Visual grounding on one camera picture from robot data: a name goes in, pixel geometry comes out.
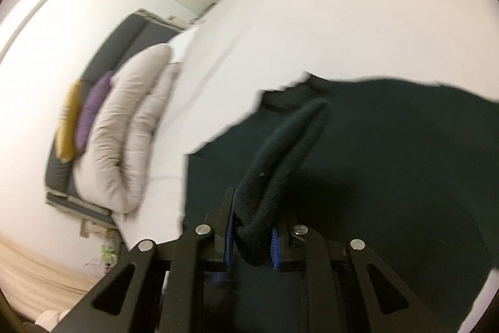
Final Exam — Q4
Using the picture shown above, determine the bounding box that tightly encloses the dark green knit sweater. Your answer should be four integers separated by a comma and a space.
183, 76, 498, 332

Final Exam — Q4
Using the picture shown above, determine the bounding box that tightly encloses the white bed mattress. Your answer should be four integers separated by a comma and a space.
112, 0, 499, 333

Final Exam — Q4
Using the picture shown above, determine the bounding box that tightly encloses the yellow pillow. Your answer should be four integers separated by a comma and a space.
55, 79, 81, 164

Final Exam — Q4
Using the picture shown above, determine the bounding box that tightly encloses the purple pillow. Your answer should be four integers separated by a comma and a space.
75, 71, 113, 155

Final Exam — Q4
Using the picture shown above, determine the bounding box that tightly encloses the dark grey headboard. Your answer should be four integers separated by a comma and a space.
44, 10, 185, 228

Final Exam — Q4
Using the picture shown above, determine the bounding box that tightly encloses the beige folded duvet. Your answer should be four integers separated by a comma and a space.
73, 43, 181, 214

